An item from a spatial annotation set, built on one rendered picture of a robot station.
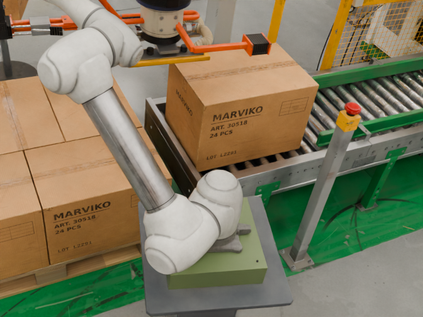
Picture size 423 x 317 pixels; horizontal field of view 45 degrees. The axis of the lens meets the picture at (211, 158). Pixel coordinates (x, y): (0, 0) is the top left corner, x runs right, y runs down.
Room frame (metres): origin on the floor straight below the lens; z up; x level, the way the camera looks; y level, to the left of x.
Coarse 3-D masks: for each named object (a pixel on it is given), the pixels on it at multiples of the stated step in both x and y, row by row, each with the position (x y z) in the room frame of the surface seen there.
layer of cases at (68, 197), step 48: (0, 96) 2.12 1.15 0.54; (48, 96) 2.19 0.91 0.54; (0, 144) 1.76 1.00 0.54; (48, 144) 1.82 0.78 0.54; (96, 144) 1.87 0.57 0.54; (0, 192) 1.47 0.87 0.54; (48, 192) 1.51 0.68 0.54; (96, 192) 1.56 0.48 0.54; (0, 240) 1.31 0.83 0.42; (48, 240) 1.42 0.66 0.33; (96, 240) 1.53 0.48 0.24
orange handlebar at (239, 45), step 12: (192, 12) 1.95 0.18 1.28; (24, 24) 1.66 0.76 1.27; (60, 24) 1.68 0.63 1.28; (72, 24) 1.70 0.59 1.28; (132, 24) 1.80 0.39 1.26; (180, 24) 1.83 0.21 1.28; (192, 48) 1.67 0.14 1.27; (204, 48) 1.68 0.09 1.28; (216, 48) 1.70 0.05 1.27; (228, 48) 1.72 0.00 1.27; (240, 48) 1.74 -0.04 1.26
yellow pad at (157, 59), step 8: (152, 48) 1.77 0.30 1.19; (184, 48) 1.82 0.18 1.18; (144, 56) 1.74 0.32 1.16; (152, 56) 1.75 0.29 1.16; (160, 56) 1.76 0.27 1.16; (168, 56) 1.77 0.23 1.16; (176, 56) 1.78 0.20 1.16; (184, 56) 1.79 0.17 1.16; (192, 56) 1.81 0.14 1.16; (200, 56) 1.82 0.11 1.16; (208, 56) 1.83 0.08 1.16; (136, 64) 1.69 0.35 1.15; (144, 64) 1.70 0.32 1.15; (152, 64) 1.72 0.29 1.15; (160, 64) 1.73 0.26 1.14
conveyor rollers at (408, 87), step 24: (408, 72) 3.12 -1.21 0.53; (336, 96) 2.65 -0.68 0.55; (360, 96) 2.71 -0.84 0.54; (384, 96) 2.78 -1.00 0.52; (408, 96) 2.78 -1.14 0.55; (312, 120) 2.37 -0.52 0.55; (336, 120) 2.45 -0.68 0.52; (360, 120) 2.44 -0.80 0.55; (312, 144) 2.18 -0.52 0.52; (216, 168) 1.84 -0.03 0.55
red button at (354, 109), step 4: (348, 104) 1.83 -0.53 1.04; (352, 104) 1.84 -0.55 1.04; (356, 104) 1.84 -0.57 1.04; (344, 108) 1.82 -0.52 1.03; (348, 108) 1.81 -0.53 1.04; (352, 108) 1.81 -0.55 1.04; (356, 108) 1.81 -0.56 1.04; (360, 108) 1.83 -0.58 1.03; (348, 112) 1.80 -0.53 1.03; (352, 112) 1.79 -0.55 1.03; (356, 112) 1.79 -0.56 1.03
